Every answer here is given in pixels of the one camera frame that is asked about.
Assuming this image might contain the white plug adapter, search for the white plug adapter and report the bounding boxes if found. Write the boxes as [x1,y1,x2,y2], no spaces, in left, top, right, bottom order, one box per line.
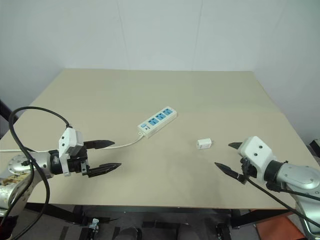
[195,137,215,151]

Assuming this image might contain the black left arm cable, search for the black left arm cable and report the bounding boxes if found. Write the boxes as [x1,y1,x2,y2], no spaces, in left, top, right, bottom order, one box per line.
[0,106,74,240]

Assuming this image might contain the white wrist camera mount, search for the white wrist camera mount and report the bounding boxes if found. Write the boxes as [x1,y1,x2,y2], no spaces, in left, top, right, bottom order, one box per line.
[237,135,277,183]
[58,127,84,177]

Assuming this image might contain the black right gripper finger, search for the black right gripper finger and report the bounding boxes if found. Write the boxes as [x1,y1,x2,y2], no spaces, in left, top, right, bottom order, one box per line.
[214,162,248,186]
[228,141,243,152]

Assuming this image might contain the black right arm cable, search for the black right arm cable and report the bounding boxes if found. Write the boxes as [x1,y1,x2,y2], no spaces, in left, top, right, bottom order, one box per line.
[240,158,320,237]

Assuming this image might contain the orange red object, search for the orange red object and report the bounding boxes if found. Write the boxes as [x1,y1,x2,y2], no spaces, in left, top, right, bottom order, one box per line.
[256,214,307,240]

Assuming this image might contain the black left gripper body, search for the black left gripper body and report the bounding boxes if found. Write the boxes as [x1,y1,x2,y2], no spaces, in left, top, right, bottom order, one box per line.
[67,147,91,177]

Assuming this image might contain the black object at wall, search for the black object at wall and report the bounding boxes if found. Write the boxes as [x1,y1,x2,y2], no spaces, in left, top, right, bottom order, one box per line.
[0,98,19,140]

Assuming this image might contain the black table frame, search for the black table frame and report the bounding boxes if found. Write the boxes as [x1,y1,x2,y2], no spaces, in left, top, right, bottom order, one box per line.
[22,202,298,240]

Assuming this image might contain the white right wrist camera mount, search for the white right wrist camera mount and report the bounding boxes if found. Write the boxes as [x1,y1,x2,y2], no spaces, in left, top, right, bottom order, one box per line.
[237,135,277,183]

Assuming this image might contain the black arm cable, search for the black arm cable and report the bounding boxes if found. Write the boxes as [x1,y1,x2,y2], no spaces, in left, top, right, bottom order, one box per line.
[0,106,74,240]
[240,158,320,237]

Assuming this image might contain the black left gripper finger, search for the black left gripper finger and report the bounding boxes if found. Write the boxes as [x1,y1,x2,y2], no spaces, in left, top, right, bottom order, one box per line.
[83,139,116,150]
[87,162,123,179]

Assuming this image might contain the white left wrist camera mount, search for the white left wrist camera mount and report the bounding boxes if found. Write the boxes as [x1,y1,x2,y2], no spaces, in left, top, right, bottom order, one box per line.
[58,127,84,177]

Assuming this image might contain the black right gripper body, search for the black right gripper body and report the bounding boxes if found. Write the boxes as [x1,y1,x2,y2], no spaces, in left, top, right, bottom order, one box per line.
[239,157,258,180]

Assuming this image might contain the white power strip cord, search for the white power strip cord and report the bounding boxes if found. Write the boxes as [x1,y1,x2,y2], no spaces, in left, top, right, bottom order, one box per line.
[0,130,146,153]

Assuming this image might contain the white and blue power strip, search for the white and blue power strip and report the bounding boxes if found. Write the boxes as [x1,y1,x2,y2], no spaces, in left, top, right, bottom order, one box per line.
[137,106,179,139]

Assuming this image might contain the dark object at edge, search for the dark object at edge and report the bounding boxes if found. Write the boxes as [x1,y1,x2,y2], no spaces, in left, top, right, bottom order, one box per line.
[308,137,320,159]

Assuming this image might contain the dark rounded shape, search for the dark rounded shape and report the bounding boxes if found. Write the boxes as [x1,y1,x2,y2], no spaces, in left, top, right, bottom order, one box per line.
[117,226,143,240]

